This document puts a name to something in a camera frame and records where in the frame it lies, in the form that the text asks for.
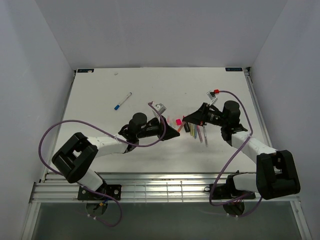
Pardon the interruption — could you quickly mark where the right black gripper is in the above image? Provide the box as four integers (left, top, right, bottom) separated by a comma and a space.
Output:
184, 102, 228, 127

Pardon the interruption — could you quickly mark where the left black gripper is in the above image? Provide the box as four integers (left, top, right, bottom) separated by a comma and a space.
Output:
136, 116, 179, 142

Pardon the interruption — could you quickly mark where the red pen clear cap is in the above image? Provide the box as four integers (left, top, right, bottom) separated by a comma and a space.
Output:
197, 126, 203, 143

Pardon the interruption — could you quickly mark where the white marker blue cap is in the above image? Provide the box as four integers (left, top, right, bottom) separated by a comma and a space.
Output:
114, 92, 132, 111

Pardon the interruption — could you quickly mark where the grey black pen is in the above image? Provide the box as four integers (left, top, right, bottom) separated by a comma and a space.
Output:
202, 125, 208, 147

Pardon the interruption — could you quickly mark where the thin yellow pen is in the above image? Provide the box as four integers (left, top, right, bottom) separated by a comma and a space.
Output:
193, 124, 197, 139

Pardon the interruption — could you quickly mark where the yellow highlighter pen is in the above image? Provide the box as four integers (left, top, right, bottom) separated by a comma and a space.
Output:
189, 123, 194, 138

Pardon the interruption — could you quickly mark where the pink highlighter cap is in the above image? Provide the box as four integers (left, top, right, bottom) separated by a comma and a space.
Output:
175, 119, 182, 126

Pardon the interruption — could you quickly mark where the black pink highlighter body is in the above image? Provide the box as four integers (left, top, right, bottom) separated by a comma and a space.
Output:
182, 119, 191, 133

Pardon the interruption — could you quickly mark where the blue pen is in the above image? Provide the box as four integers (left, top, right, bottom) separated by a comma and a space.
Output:
196, 125, 201, 141

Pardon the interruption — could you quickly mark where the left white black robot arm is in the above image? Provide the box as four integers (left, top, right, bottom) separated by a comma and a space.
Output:
52, 112, 180, 200

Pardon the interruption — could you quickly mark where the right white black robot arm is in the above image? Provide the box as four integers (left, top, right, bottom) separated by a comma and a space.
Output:
183, 100, 301, 200

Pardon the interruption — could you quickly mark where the right blue corner label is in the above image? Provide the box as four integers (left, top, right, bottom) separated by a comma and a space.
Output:
225, 67, 243, 72

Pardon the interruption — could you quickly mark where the blue corner label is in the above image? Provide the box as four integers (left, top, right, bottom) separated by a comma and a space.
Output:
76, 68, 94, 73
225, 67, 243, 72

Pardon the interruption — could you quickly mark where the left blue corner label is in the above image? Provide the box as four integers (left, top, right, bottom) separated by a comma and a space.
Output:
76, 68, 94, 73

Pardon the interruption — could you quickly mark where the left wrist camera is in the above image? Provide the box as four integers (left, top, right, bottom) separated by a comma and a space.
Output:
152, 102, 167, 121

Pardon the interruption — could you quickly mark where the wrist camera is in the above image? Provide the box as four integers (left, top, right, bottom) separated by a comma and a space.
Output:
152, 102, 167, 121
206, 89, 220, 106

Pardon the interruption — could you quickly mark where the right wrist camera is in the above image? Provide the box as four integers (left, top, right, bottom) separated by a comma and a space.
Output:
206, 89, 220, 106

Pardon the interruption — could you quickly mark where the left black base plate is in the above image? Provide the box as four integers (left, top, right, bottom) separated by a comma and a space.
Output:
77, 183, 122, 201

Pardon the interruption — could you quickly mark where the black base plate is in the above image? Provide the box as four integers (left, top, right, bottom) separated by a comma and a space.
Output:
77, 183, 122, 201
211, 183, 256, 200

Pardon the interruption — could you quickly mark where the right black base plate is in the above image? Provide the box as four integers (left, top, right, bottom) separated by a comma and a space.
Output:
211, 183, 256, 200

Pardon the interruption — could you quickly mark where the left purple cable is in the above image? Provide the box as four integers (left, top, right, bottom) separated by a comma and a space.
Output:
39, 101, 168, 228

